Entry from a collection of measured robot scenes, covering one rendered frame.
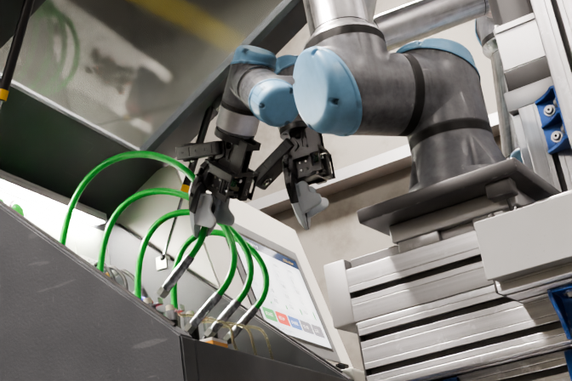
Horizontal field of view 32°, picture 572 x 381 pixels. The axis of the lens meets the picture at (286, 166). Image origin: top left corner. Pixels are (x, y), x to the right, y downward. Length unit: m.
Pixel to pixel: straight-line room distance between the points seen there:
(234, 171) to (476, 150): 0.55
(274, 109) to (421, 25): 0.45
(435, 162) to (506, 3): 0.44
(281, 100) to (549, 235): 0.63
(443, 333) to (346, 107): 0.31
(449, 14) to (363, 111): 0.68
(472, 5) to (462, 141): 0.68
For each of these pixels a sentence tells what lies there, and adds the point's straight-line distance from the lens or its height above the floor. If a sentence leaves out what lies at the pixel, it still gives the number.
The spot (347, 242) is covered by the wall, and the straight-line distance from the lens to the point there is 5.09.
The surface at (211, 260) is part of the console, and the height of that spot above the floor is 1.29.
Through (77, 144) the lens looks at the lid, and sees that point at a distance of 2.20.
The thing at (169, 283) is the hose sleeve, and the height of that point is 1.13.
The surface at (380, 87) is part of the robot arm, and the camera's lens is 1.31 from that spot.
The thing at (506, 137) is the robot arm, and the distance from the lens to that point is 2.02.
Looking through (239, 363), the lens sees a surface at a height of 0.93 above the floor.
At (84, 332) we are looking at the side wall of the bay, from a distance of 1.55.
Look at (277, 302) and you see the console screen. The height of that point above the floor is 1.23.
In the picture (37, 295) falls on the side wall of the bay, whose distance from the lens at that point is 1.62.
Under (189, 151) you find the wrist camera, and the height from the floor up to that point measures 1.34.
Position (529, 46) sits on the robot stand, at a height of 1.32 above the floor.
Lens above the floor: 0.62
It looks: 22 degrees up
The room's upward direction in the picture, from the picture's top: 9 degrees counter-clockwise
